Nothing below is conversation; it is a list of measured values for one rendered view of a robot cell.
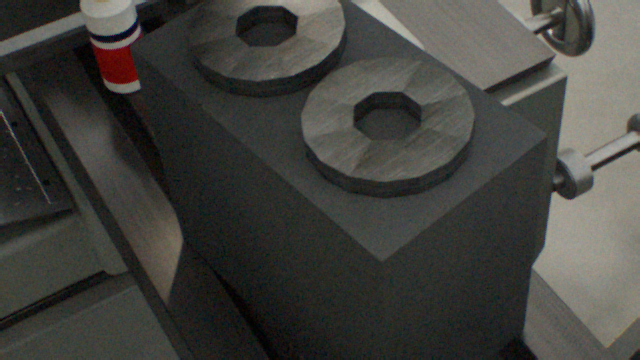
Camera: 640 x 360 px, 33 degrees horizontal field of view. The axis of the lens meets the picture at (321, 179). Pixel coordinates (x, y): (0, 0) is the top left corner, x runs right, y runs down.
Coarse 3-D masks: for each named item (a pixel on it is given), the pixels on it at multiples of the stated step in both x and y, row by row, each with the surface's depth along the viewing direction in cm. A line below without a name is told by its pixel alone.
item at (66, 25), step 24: (0, 0) 86; (24, 0) 87; (48, 0) 88; (72, 0) 89; (144, 0) 92; (192, 0) 94; (0, 24) 88; (24, 24) 89; (48, 24) 90; (72, 24) 90; (0, 48) 89; (24, 48) 89; (48, 48) 90; (0, 72) 89
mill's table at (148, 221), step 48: (48, 96) 87; (96, 96) 87; (96, 144) 83; (144, 144) 86; (96, 192) 81; (144, 192) 80; (144, 240) 77; (144, 288) 80; (192, 288) 74; (192, 336) 71; (240, 336) 71; (528, 336) 69; (576, 336) 69
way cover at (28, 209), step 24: (0, 96) 98; (0, 120) 96; (24, 120) 96; (0, 144) 94; (24, 144) 94; (0, 168) 91; (24, 168) 92; (48, 168) 92; (0, 192) 89; (24, 192) 90; (48, 192) 90; (0, 216) 87; (24, 216) 87
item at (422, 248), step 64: (256, 0) 62; (320, 0) 62; (192, 64) 61; (256, 64) 58; (320, 64) 58; (384, 64) 58; (192, 128) 61; (256, 128) 57; (320, 128) 55; (384, 128) 56; (448, 128) 54; (512, 128) 56; (192, 192) 68; (256, 192) 59; (320, 192) 54; (384, 192) 53; (448, 192) 53; (512, 192) 56; (256, 256) 65; (320, 256) 56; (384, 256) 51; (448, 256) 55; (512, 256) 61; (320, 320) 62; (384, 320) 55; (448, 320) 60; (512, 320) 66
